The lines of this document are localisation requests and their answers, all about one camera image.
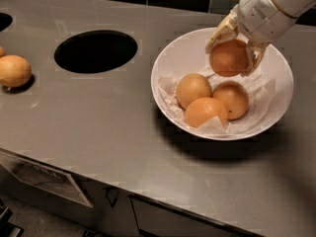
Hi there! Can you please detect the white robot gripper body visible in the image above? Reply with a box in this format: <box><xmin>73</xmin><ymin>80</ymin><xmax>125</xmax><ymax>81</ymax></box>
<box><xmin>237</xmin><ymin>0</ymin><xmax>297</xmax><ymax>45</ymax></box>

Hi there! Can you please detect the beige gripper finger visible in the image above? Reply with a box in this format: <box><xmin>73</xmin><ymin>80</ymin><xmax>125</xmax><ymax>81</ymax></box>
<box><xmin>241</xmin><ymin>40</ymin><xmax>270</xmax><ymax>76</ymax></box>
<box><xmin>205</xmin><ymin>7</ymin><xmax>239</xmax><ymax>54</ymax></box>

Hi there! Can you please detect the orange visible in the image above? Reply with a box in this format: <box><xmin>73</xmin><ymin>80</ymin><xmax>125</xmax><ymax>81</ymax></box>
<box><xmin>209</xmin><ymin>39</ymin><xmax>249</xmax><ymax>77</ymax></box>
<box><xmin>176</xmin><ymin>73</ymin><xmax>212</xmax><ymax>109</ymax></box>
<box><xmin>212</xmin><ymin>81</ymin><xmax>249</xmax><ymax>120</ymax></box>
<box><xmin>185</xmin><ymin>98</ymin><xmax>228</xmax><ymax>127</ymax></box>
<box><xmin>0</xmin><ymin>46</ymin><xmax>6</xmax><ymax>58</ymax></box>
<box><xmin>0</xmin><ymin>55</ymin><xmax>32</xmax><ymax>88</ymax></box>

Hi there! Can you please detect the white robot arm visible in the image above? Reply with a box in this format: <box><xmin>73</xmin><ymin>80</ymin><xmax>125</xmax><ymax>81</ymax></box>
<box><xmin>205</xmin><ymin>0</ymin><xmax>316</xmax><ymax>75</ymax></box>

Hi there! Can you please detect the white ceramic bowl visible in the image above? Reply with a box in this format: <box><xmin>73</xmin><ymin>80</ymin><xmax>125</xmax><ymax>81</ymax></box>
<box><xmin>152</xmin><ymin>28</ymin><xmax>293</xmax><ymax>135</ymax></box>

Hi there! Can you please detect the white paper napkin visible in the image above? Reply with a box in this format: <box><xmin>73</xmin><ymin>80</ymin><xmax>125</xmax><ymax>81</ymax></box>
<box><xmin>151</xmin><ymin>66</ymin><xmax>277</xmax><ymax>140</ymax></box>

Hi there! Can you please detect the large round counter hole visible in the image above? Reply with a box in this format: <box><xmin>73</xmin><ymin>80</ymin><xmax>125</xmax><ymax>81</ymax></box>
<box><xmin>54</xmin><ymin>30</ymin><xmax>137</xmax><ymax>74</ymax></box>

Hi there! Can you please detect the grey cabinet door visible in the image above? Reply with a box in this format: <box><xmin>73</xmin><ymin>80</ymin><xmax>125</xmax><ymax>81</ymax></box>
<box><xmin>131</xmin><ymin>197</ymin><xmax>259</xmax><ymax>237</ymax></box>

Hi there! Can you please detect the orange on counter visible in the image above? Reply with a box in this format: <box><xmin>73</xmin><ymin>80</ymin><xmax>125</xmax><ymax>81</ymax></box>
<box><xmin>0</xmin><ymin>55</ymin><xmax>32</xmax><ymax>88</ymax></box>

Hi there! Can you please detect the label sign on cabinet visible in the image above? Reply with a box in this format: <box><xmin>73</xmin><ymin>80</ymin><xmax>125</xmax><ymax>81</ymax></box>
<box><xmin>0</xmin><ymin>153</ymin><xmax>93</xmax><ymax>207</ymax></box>

